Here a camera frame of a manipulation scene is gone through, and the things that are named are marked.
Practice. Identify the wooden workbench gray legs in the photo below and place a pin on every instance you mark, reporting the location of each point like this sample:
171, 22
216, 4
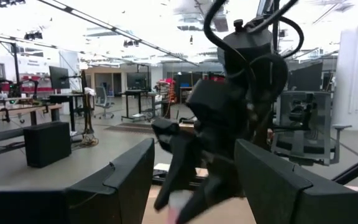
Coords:
17, 109

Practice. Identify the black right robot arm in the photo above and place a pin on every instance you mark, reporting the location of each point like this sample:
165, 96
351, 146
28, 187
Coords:
247, 49

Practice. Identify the black monitor desk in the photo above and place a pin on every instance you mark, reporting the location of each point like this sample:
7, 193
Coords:
64, 99

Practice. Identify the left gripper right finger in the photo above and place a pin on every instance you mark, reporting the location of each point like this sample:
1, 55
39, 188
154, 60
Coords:
291, 199

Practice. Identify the gray office chair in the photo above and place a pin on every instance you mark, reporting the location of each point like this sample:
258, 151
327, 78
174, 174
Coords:
303, 124

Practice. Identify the brown striped floor mat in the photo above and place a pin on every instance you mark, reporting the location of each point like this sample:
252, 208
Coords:
129, 128

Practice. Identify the black computer monitor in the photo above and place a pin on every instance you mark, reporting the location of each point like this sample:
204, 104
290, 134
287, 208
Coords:
59, 77

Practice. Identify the black standing desk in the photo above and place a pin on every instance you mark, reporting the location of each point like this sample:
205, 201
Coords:
132, 92

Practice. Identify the black aluminium table frame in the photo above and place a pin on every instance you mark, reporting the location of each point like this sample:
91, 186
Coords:
357, 167

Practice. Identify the light office chair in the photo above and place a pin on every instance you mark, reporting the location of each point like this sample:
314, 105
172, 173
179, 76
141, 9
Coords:
103, 99

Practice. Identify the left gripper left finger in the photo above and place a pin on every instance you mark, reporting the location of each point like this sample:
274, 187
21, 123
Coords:
104, 199

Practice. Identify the ceiling light rail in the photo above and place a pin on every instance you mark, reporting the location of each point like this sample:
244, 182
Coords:
113, 29

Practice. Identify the black cube cabinet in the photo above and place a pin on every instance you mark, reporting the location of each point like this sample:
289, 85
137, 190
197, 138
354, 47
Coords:
47, 144

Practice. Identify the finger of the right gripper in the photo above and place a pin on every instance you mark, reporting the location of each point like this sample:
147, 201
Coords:
176, 168
219, 183

